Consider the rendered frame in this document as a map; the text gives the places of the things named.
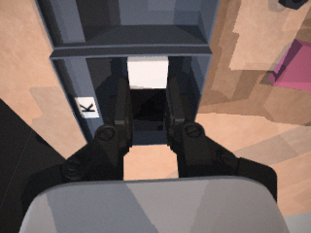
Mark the pink flat rectangular block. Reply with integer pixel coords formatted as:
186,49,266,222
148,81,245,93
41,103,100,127
268,39,311,91

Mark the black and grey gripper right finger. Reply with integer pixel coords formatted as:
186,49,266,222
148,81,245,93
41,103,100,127
164,76,277,203

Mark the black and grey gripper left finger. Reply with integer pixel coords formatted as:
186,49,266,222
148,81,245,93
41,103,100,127
20,77,133,219

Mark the dark grey rack of bins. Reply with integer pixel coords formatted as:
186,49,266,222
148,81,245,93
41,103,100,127
34,0,220,143

